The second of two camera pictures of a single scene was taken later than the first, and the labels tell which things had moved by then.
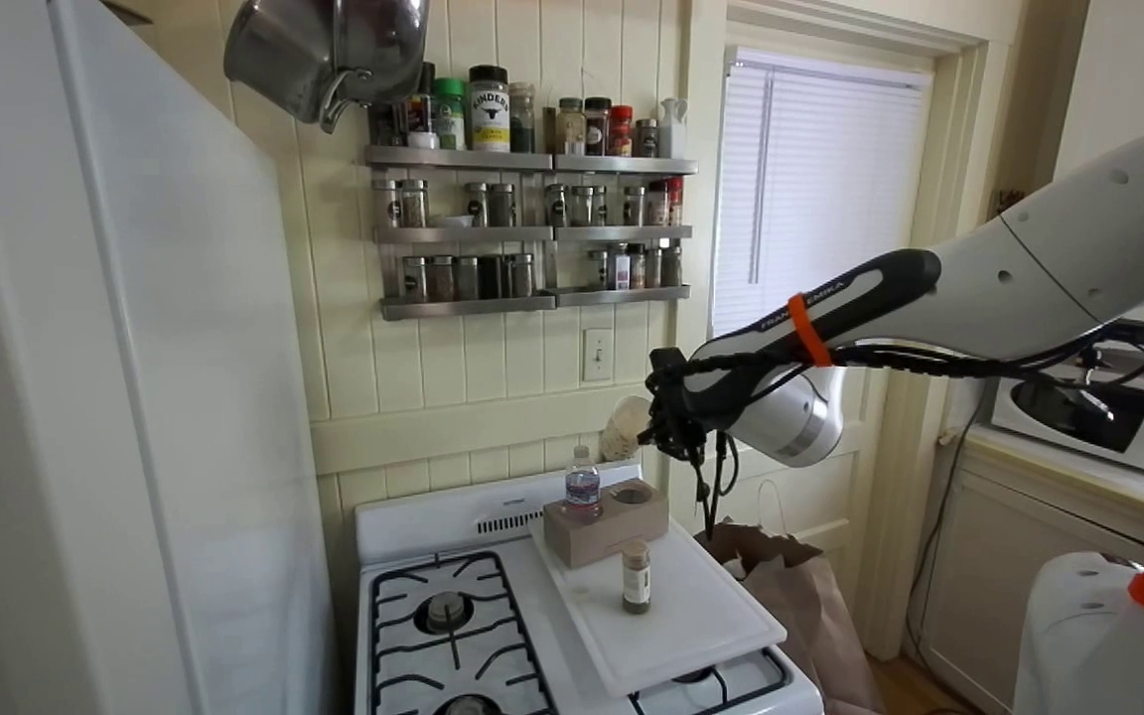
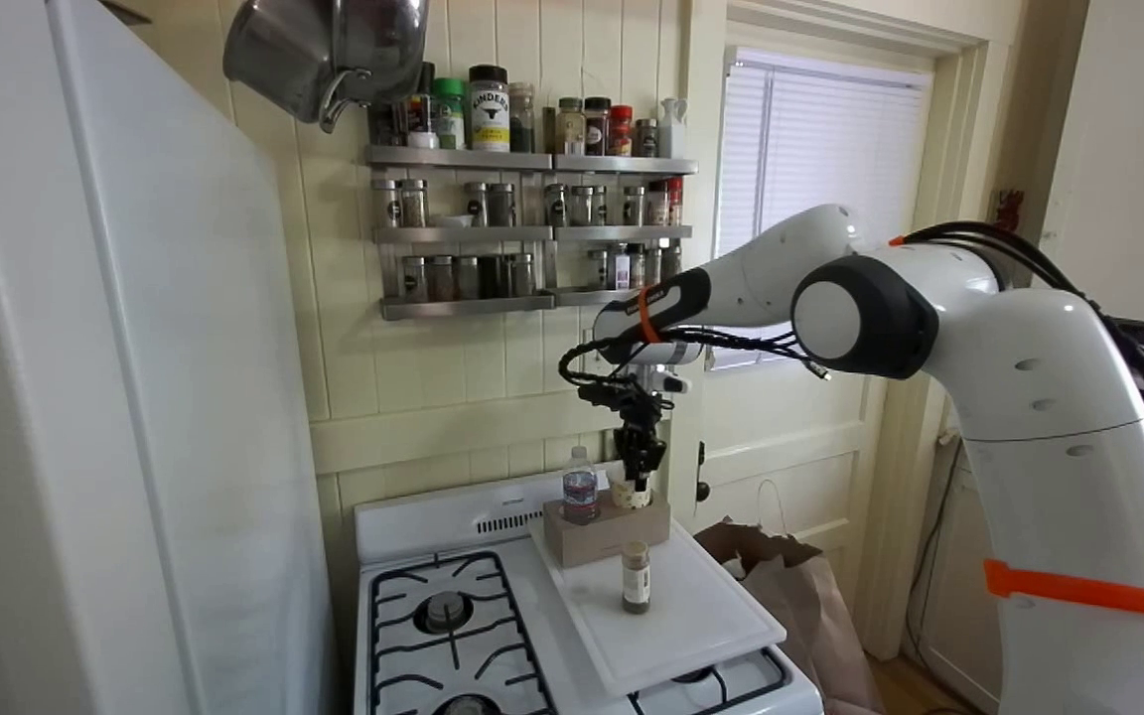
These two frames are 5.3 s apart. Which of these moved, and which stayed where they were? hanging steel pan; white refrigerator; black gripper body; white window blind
Moved: black gripper body
Stayed: white refrigerator; hanging steel pan; white window blind
